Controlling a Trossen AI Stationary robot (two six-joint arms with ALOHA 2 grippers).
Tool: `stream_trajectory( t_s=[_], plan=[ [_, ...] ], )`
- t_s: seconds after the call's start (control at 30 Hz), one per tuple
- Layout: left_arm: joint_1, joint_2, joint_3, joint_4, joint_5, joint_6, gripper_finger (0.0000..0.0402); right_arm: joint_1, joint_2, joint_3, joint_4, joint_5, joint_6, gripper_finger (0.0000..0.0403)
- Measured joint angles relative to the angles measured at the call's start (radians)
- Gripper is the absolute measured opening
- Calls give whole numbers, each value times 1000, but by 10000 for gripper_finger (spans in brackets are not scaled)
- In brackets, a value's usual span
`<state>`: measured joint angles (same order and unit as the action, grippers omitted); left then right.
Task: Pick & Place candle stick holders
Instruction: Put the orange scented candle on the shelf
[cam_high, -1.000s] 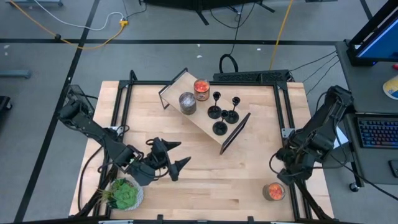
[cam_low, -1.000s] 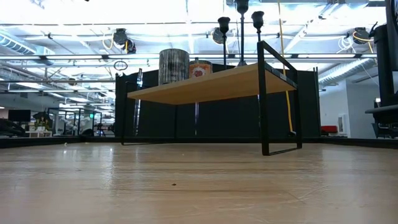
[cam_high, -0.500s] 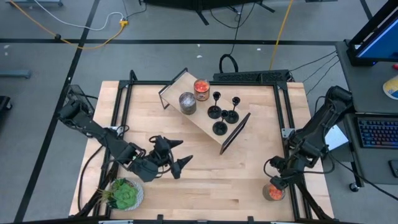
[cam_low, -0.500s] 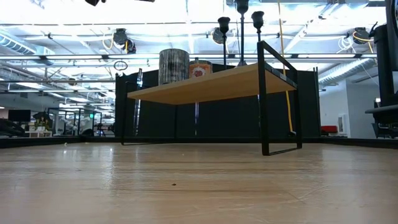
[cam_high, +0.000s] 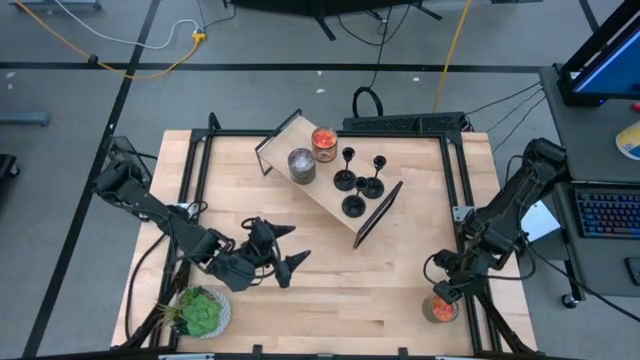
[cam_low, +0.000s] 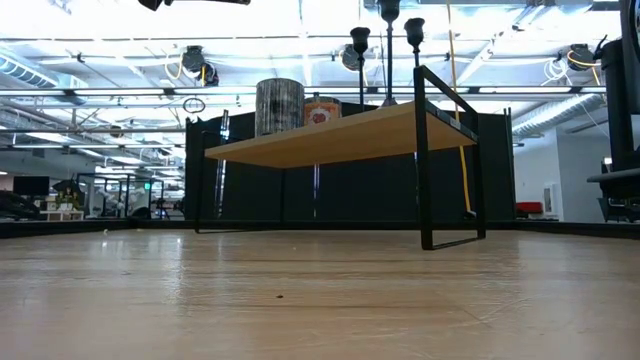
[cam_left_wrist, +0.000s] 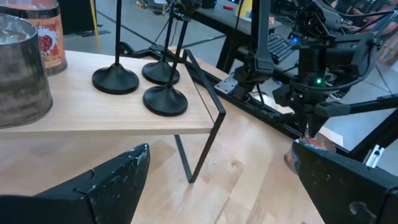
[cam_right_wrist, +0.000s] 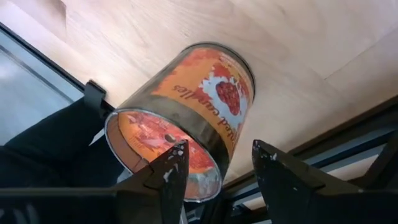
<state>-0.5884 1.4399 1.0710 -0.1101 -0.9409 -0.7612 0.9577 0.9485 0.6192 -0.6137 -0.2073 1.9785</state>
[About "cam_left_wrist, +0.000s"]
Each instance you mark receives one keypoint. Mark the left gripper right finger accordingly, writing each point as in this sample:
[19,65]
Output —
[342,186]

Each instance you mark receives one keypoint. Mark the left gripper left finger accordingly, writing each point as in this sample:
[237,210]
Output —
[115,186]

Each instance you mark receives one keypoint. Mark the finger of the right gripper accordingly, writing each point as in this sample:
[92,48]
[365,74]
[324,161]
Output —
[304,119]
[316,123]

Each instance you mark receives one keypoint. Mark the orange topped candle jar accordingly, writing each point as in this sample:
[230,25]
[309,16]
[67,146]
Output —
[325,144]
[51,40]

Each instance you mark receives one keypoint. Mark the black metal candlestick holder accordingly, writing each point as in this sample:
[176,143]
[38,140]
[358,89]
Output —
[165,101]
[160,73]
[115,80]

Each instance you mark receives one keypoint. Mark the grey candle jar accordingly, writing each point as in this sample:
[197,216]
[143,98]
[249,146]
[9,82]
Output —
[21,87]

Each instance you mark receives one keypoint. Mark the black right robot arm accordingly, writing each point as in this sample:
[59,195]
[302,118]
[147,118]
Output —
[262,46]

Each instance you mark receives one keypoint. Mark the backlit black keyboard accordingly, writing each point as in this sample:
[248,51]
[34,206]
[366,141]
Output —
[278,46]

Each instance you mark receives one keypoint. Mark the small red object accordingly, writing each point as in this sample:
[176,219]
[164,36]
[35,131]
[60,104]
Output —
[228,7]

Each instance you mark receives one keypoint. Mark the dark grey desk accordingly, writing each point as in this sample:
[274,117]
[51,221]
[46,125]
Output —
[214,17]

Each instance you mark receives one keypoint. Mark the black floor cabinet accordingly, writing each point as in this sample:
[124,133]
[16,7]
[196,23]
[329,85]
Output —
[77,15]

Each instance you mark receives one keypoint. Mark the wooden shelf riser black frame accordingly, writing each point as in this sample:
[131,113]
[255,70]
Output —
[77,109]

